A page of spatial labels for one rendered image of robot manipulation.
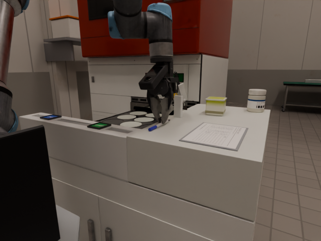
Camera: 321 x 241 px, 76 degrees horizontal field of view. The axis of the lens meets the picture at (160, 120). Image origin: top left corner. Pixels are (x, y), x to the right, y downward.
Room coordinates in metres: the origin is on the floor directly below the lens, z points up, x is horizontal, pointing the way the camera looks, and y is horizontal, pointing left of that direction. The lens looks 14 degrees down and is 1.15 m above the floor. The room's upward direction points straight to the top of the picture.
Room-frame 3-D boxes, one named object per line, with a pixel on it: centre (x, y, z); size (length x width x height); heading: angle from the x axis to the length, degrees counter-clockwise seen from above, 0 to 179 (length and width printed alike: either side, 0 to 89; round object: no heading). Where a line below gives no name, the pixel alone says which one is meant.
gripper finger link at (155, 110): (0.70, 0.01, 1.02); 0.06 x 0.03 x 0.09; 151
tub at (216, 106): (0.85, -0.23, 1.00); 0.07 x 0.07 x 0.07; 65
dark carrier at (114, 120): (1.02, 0.09, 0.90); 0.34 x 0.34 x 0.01; 61
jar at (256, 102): (0.91, -0.42, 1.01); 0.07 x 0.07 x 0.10
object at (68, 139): (0.73, 0.32, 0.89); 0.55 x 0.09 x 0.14; 61
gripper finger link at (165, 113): (0.68, -0.03, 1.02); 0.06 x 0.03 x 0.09; 151
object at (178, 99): (0.80, -0.08, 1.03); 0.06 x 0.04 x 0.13; 151
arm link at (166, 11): (0.70, 0.00, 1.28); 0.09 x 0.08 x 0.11; 101
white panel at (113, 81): (1.31, 0.15, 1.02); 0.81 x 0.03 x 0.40; 61
